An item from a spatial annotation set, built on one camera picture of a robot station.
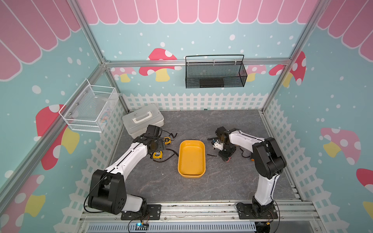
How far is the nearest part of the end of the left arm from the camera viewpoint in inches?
24.8

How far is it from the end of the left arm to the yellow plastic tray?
16cm

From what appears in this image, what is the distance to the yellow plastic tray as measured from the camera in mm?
890
